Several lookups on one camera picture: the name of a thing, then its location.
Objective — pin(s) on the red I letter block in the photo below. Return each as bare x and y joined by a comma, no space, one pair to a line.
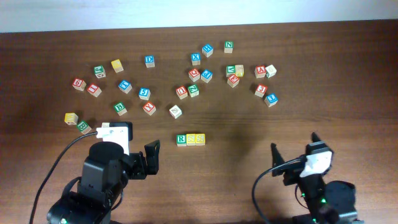
94,90

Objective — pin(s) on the red E letter block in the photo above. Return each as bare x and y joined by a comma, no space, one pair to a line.
233,80

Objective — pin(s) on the red A letter block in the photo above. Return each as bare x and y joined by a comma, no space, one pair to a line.
260,71

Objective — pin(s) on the blue 5 number block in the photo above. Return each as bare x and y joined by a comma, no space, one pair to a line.
144,93

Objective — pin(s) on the red 6 number block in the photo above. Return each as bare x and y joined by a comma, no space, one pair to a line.
79,84

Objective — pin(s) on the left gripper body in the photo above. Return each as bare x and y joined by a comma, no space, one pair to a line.
138,163

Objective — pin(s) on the blue P letter block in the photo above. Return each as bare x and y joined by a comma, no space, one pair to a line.
206,76

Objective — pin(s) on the green N letter block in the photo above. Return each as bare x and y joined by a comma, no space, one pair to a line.
228,47

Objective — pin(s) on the green Z letter block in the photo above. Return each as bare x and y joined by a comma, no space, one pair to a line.
193,90

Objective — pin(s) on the blue X letter block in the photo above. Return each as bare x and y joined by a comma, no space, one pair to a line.
196,59

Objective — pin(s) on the green R letter block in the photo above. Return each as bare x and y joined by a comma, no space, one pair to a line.
181,140

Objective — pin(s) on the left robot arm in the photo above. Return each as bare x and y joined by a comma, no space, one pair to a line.
91,197

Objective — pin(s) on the red 3 number block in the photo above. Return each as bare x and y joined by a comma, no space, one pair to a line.
260,90

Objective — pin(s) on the blue H letter block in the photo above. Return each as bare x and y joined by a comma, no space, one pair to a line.
207,50

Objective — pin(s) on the yellow W letter block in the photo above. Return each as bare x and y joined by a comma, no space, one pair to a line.
71,118

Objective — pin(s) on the red Q letter block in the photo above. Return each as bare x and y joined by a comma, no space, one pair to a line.
194,75

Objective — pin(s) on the white picture block right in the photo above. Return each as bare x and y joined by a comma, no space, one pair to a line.
270,71

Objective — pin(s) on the blue 1 number block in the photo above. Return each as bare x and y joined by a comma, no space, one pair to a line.
271,100

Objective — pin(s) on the green E letter block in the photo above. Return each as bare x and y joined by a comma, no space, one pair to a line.
83,127

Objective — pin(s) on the red Y letter block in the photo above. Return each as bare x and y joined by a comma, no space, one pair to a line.
149,108

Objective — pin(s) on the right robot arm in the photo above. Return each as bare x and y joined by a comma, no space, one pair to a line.
331,202

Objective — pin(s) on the green V letter block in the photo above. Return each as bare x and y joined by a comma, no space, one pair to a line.
230,69

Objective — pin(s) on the natural picture block left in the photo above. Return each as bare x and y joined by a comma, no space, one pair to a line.
105,124

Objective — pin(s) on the green J letter block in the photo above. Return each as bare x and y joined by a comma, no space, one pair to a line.
99,71

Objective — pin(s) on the plain yellow top block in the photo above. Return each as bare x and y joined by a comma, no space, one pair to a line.
117,65

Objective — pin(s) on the blue T letter block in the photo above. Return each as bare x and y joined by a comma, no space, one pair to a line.
125,86

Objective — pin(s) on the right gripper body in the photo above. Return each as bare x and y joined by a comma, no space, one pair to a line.
292,175

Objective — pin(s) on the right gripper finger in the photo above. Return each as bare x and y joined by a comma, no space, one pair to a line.
315,138
277,160

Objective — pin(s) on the red U letter block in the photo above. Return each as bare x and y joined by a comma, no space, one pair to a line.
181,92

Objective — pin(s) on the yellow edged natural block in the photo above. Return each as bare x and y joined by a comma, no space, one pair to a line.
239,70

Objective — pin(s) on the green B letter block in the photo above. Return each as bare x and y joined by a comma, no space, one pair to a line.
120,108

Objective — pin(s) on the white leaf picture block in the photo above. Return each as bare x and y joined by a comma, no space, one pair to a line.
175,111

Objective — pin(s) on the yellow S block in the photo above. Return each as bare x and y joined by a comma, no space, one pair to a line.
200,139
191,139

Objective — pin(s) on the blue D letter block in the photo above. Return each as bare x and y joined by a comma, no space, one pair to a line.
149,61

